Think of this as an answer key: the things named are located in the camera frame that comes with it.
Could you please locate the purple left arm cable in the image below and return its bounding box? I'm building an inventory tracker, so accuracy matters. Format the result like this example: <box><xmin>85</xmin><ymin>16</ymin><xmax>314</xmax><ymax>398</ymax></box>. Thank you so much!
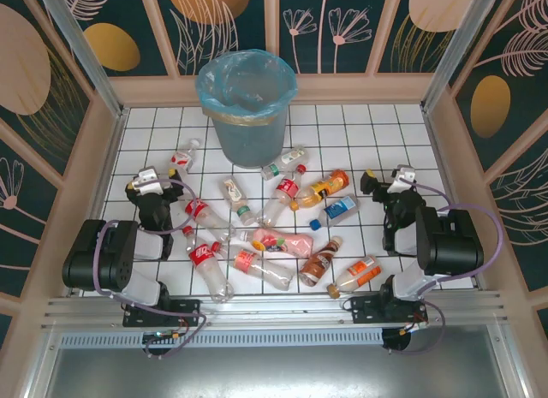
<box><xmin>92</xmin><ymin>177</ymin><xmax>209</xmax><ymax>359</ymax></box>

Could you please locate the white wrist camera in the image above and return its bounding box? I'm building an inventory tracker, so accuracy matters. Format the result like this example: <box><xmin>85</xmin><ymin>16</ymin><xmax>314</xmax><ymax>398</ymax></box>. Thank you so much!
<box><xmin>130</xmin><ymin>168</ymin><xmax>163</xmax><ymax>192</ymax></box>
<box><xmin>391</xmin><ymin>165</ymin><xmax>417</xmax><ymax>188</ymax></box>

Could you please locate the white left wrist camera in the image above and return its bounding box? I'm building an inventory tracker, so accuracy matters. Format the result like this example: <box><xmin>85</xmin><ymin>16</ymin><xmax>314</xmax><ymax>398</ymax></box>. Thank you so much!
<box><xmin>130</xmin><ymin>168</ymin><xmax>163</xmax><ymax>192</ymax></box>

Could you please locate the aluminium mounting rail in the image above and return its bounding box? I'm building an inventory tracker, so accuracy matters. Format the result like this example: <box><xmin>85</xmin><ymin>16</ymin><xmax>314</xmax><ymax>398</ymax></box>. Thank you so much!
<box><xmin>40</xmin><ymin>289</ymin><xmax>511</xmax><ymax>330</ymax></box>

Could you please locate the brown drink bottle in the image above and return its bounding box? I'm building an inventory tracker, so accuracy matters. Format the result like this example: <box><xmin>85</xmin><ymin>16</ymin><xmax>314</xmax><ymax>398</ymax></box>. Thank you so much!
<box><xmin>298</xmin><ymin>235</ymin><xmax>344</xmax><ymax>288</ymax></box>

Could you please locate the aluminium side rail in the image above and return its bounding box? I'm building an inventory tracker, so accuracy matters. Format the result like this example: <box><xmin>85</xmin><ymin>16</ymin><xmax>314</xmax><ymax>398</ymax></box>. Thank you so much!
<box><xmin>66</xmin><ymin>108</ymin><xmax>130</xmax><ymax>297</ymax></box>
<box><xmin>421</xmin><ymin>108</ymin><xmax>491</xmax><ymax>290</ymax></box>

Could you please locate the blue label bottle blue cap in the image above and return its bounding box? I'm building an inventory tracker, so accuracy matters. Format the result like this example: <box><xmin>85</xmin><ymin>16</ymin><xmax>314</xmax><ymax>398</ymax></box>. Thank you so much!
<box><xmin>308</xmin><ymin>193</ymin><xmax>361</xmax><ymax>231</ymax></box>

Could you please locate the blue plastic bin liner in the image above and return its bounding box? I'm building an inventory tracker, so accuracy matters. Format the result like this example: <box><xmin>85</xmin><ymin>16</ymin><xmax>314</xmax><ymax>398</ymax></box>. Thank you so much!
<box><xmin>194</xmin><ymin>49</ymin><xmax>299</xmax><ymax>128</ymax></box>

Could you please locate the orange juice bottle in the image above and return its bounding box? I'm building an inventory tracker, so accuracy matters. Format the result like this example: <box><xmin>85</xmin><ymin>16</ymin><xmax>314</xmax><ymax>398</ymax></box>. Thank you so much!
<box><xmin>289</xmin><ymin>169</ymin><xmax>351</xmax><ymax>213</ymax></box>

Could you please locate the slotted grey cable duct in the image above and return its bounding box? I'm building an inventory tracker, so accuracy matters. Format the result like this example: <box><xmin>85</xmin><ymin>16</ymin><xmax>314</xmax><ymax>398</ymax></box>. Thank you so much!
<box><xmin>55</xmin><ymin>329</ymin><xmax>385</xmax><ymax>348</ymax></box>

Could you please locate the cola bottle red label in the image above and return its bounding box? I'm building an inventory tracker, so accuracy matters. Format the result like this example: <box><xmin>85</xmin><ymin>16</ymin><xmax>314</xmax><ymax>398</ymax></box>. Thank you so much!
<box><xmin>255</xmin><ymin>163</ymin><xmax>309</xmax><ymax>227</ymax></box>
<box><xmin>183</xmin><ymin>198</ymin><xmax>238</xmax><ymax>241</ymax></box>
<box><xmin>181</xmin><ymin>225</ymin><xmax>235</xmax><ymax>305</ymax></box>
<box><xmin>210</xmin><ymin>241</ymin><xmax>296</xmax><ymax>292</ymax></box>

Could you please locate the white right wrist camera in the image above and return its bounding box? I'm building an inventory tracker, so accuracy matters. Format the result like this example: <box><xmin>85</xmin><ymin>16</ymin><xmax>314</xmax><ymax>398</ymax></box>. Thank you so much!
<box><xmin>391</xmin><ymin>165</ymin><xmax>417</xmax><ymax>188</ymax></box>

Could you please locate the clear bottle white illustrated label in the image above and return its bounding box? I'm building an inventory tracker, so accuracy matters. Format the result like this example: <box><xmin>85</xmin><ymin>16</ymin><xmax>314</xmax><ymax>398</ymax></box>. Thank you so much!
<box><xmin>222</xmin><ymin>175</ymin><xmax>257</xmax><ymax>227</ymax></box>

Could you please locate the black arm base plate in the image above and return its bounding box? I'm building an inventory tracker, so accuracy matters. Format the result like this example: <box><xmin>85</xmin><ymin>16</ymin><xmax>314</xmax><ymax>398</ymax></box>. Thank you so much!
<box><xmin>348</xmin><ymin>294</ymin><xmax>429</xmax><ymax>326</ymax></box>
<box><xmin>122</xmin><ymin>297</ymin><xmax>202</xmax><ymax>329</ymax></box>

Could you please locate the grey metal sheet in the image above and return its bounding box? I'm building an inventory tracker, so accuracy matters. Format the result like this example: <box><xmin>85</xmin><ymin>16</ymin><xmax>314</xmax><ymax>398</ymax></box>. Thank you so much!
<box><xmin>40</xmin><ymin>324</ymin><xmax>530</xmax><ymax>398</ymax></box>

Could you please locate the aluminium frame post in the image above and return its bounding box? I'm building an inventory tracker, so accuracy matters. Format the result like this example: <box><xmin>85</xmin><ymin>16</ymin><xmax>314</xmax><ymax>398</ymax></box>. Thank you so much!
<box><xmin>421</xmin><ymin>0</ymin><xmax>503</xmax><ymax>113</ymax></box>
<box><xmin>36</xmin><ymin>0</ymin><xmax>130</xmax><ymax>119</ymax></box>

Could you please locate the clear bottle green cap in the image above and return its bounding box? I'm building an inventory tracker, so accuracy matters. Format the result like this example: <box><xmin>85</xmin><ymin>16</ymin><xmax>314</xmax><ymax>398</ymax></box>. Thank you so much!
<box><xmin>260</xmin><ymin>145</ymin><xmax>310</xmax><ymax>181</ymax></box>

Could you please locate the pink drink bottle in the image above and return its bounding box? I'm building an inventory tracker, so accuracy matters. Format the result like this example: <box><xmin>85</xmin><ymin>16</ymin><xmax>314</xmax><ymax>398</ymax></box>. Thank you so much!
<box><xmin>237</xmin><ymin>227</ymin><xmax>315</xmax><ymax>258</ymax></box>

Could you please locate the milky bottle orange label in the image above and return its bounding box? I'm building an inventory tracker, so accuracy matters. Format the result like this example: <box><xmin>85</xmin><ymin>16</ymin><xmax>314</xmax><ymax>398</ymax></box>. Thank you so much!
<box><xmin>326</xmin><ymin>254</ymin><xmax>384</xmax><ymax>300</ymax></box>

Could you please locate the clear bottle red white label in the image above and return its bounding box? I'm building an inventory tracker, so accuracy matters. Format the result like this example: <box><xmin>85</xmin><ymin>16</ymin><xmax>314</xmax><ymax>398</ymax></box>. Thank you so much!
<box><xmin>170</xmin><ymin>138</ymin><xmax>202</xmax><ymax>174</ymax></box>

